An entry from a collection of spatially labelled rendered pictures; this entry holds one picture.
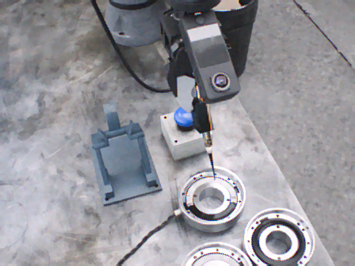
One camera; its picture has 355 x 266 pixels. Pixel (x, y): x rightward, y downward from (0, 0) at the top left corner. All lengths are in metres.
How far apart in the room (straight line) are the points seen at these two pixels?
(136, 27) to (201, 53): 0.44
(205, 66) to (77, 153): 0.36
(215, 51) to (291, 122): 1.38
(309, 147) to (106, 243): 1.26
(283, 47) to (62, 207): 1.68
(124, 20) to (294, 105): 1.16
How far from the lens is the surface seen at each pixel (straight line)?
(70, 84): 0.95
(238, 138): 0.83
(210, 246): 0.68
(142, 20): 0.98
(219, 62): 0.56
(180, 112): 0.76
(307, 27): 2.41
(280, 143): 1.85
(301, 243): 0.70
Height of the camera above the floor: 1.45
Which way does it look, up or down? 51 degrees down
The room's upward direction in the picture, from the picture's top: 3 degrees counter-clockwise
